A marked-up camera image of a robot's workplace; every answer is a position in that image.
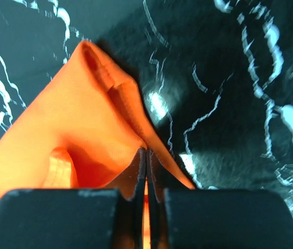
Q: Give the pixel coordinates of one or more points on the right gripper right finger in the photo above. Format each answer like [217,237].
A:
[226,218]

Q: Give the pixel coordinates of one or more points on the orange t shirt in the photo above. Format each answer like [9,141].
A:
[82,131]

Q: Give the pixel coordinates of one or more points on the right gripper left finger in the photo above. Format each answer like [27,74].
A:
[111,217]

